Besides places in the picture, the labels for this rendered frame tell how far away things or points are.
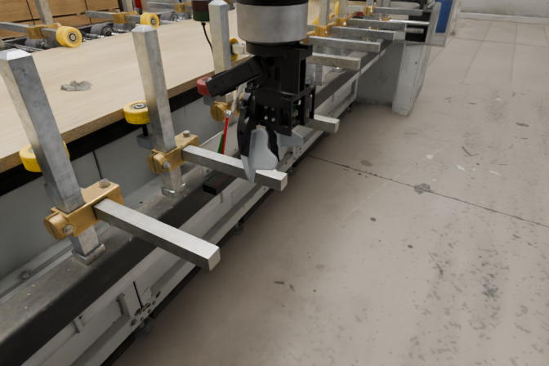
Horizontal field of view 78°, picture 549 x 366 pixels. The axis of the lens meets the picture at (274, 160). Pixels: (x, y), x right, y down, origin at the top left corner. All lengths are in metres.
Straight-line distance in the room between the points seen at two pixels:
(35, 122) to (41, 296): 0.32
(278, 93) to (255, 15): 0.10
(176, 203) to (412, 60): 2.59
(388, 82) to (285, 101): 2.95
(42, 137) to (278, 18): 0.43
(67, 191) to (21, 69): 0.22
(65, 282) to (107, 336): 0.60
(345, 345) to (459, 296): 0.56
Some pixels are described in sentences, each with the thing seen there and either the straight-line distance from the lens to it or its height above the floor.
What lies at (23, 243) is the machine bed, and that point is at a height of 0.67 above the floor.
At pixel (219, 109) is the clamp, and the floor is 0.86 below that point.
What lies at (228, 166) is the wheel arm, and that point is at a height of 0.82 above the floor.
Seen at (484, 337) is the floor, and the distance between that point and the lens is 1.65.
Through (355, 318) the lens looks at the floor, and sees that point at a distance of 1.53.
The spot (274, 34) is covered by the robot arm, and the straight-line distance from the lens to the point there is 0.43.
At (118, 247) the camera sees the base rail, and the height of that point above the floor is 0.70.
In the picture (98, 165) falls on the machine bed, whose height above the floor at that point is 0.75.
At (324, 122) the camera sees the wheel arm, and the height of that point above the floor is 0.86.
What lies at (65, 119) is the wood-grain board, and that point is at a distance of 0.95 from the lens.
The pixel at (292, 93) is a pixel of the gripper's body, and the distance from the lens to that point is 0.46.
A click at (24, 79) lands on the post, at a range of 0.64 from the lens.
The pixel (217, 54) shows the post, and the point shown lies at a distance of 0.97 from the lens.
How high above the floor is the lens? 1.24
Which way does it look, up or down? 31 degrees down
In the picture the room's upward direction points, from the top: straight up
